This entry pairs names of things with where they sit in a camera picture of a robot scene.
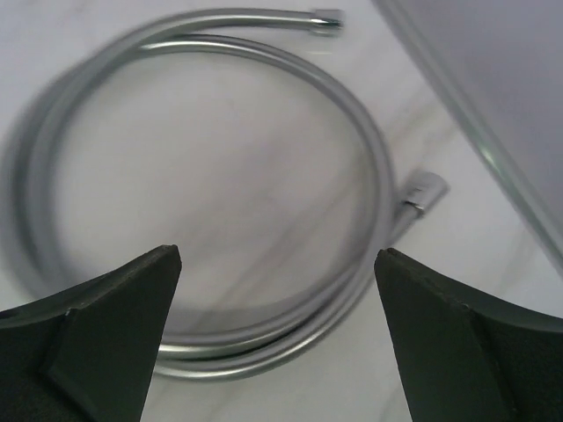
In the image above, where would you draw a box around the grey flexible metal hose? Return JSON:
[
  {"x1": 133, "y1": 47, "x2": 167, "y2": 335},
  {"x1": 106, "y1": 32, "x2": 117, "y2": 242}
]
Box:
[{"x1": 2, "y1": 7, "x2": 452, "y2": 379}]

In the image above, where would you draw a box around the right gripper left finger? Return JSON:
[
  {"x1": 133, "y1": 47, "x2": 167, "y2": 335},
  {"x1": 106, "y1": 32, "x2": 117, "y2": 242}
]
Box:
[{"x1": 1, "y1": 245, "x2": 181, "y2": 421}]

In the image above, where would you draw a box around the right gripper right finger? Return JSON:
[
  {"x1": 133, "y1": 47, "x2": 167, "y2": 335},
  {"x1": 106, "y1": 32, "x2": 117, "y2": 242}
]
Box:
[{"x1": 374, "y1": 249, "x2": 562, "y2": 421}]

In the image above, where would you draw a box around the right aluminium frame post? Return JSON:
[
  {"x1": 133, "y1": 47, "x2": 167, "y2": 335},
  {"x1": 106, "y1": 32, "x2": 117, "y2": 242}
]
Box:
[{"x1": 378, "y1": 1, "x2": 562, "y2": 263}]

